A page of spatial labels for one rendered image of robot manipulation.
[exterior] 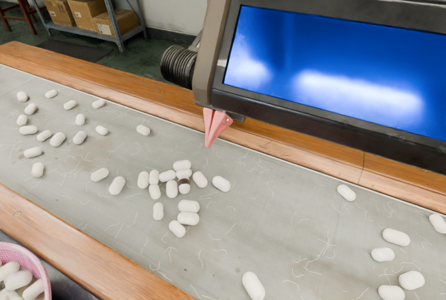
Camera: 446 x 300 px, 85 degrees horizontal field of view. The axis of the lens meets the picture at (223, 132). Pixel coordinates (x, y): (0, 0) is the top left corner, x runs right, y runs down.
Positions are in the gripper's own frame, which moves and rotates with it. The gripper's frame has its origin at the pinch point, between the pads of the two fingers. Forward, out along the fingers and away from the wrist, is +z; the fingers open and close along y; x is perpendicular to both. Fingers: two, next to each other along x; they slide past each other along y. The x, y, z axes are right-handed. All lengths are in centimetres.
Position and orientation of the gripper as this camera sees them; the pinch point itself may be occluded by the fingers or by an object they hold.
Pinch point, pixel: (208, 143)
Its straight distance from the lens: 50.3
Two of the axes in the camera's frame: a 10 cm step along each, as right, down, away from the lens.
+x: 2.9, 1.5, 9.5
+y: 9.0, 3.1, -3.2
